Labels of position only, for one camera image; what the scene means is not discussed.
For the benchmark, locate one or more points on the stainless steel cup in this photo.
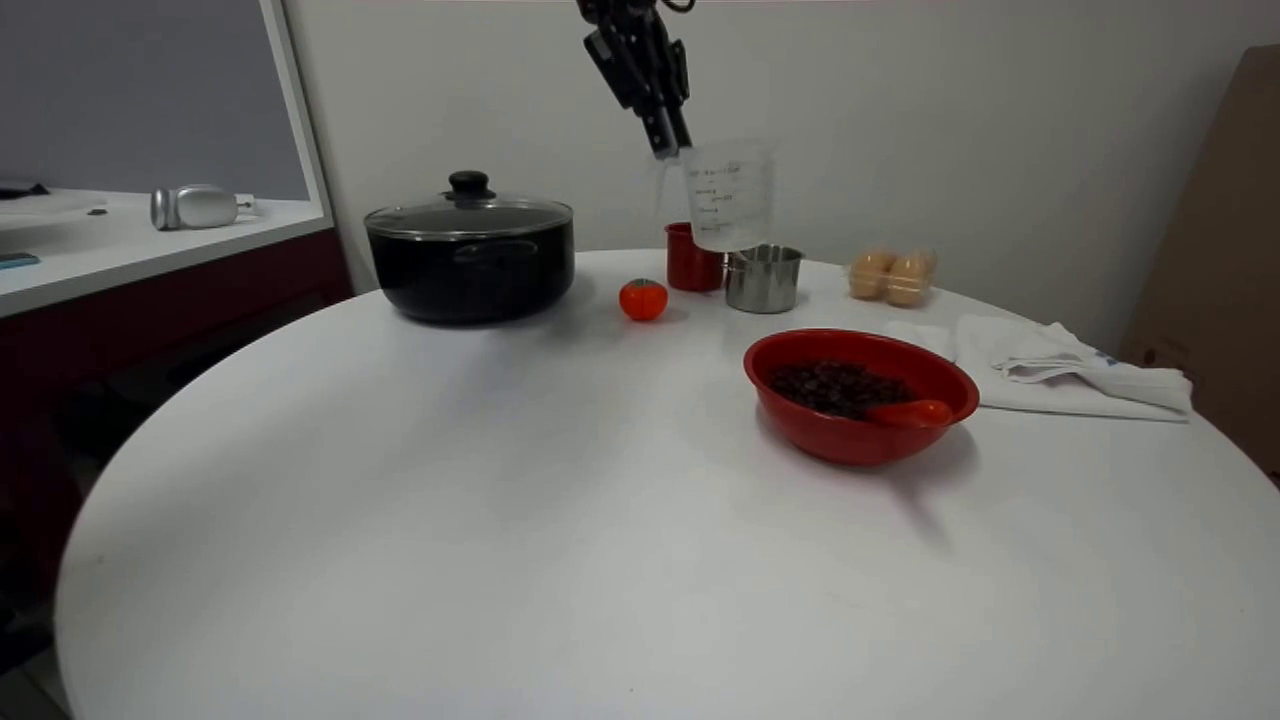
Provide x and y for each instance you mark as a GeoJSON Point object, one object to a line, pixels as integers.
{"type": "Point", "coordinates": [760, 283]}

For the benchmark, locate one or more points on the red plastic bowl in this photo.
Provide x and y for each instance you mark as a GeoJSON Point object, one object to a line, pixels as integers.
{"type": "Point", "coordinates": [843, 441]}

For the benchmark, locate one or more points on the white counter top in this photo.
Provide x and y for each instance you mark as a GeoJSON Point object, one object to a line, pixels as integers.
{"type": "Point", "coordinates": [123, 247]}

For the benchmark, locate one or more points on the white window frame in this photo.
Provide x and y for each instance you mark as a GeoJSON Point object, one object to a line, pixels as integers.
{"type": "Point", "coordinates": [305, 145]}

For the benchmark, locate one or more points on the dark red cabinet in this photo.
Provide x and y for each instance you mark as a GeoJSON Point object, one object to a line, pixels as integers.
{"type": "Point", "coordinates": [163, 334]}

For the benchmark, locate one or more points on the glass pot lid black knob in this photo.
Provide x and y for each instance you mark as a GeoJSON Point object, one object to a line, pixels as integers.
{"type": "Point", "coordinates": [471, 213]}

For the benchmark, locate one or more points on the black cooking pot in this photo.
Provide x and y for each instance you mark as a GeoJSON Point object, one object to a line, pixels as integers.
{"type": "Point", "coordinates": [471, 274]}

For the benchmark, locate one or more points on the brown cardboard box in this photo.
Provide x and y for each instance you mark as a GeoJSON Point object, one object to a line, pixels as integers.
{"type": "Point", "coordinates": [1222, 266]}

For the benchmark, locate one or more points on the white cloth with blue stripes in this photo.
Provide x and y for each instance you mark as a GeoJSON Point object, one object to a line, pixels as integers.
{"type": "Point", "coordinates": [1065, 375]}

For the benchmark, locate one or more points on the dark beans heap in bowl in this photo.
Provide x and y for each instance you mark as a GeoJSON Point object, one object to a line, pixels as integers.
{"type": "Point", "coordinates": [834, 390]}

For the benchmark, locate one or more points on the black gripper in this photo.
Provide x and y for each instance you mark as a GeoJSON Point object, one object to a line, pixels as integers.
{"type": "Point", "coordinates": [635, 45]}

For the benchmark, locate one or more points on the orange-red plastic spoon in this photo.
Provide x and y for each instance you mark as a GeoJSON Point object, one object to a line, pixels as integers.
{"type": "Point", "coordinates": [914, 415]}

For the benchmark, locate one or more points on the clear plastic measuring jug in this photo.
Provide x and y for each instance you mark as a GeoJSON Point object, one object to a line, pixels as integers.
{"type": "Point", "coordinates": [725, 200]}

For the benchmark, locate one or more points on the red metal mug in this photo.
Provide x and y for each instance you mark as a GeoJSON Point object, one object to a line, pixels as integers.
{"type": "Point", "coordinates": [691, 266]}

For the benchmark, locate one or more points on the toy tomato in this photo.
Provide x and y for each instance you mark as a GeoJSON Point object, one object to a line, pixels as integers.
{"type": "Point", "coordinates": [644, 300]}

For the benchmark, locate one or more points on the beige bread roll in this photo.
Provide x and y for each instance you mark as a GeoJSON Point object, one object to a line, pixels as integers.
{"type": "Point", "coordinates": [908, 283]}
{"type": "Point", "coordinates": [871, 279]}

